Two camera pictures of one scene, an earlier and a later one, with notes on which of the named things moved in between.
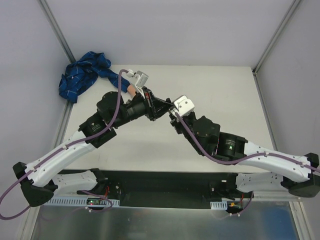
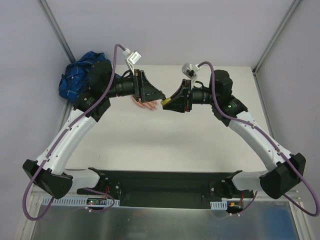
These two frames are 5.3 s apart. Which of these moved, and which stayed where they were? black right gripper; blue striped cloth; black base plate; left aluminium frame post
Moved: black right gripper
Stayed: blue striped cloth; black base plate; left aluminium frame post
